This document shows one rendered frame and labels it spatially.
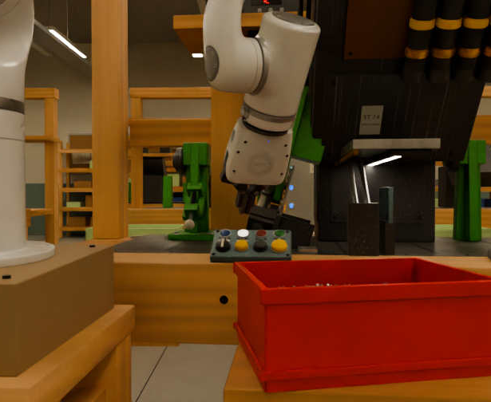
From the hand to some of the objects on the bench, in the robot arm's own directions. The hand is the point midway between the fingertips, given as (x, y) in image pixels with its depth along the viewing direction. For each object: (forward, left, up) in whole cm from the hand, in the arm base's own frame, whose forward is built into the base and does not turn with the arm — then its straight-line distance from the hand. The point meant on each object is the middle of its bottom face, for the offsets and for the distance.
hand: (244, 200), depth 82 cm
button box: (+7, 0, -15) cm, 17 cm away
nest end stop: (+26, +4, -10) cm, 28 cm away
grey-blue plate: (+25, -25, -12) cm, 37 cm away
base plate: (+40, -13, -14) cm, 44 cm away
